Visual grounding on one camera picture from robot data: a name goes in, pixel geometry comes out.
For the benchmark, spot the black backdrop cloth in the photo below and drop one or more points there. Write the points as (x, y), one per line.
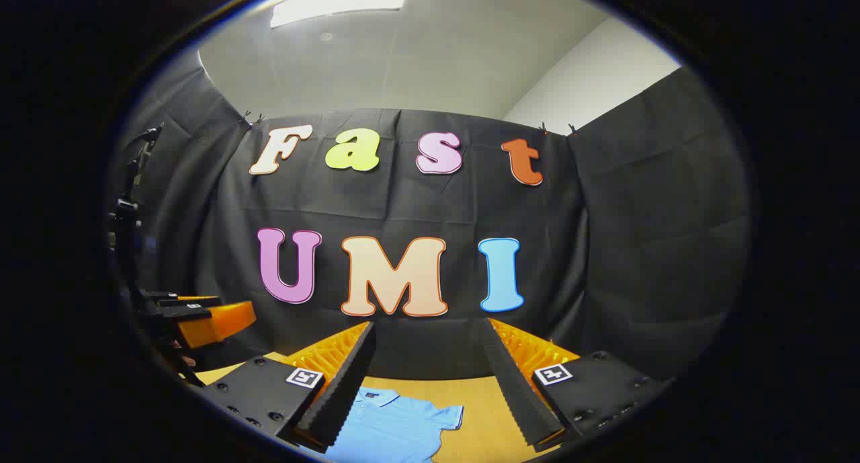
(403, 207)

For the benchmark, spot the light blue T-shirt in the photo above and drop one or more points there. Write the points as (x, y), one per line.
(396, 429)

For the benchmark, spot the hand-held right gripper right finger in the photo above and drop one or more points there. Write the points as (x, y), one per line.
(517, 389)

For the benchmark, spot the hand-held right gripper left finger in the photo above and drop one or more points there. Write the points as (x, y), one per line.
(346, 389)

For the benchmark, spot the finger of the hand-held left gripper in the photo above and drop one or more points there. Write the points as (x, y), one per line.
(222, 322)
(195, 300)

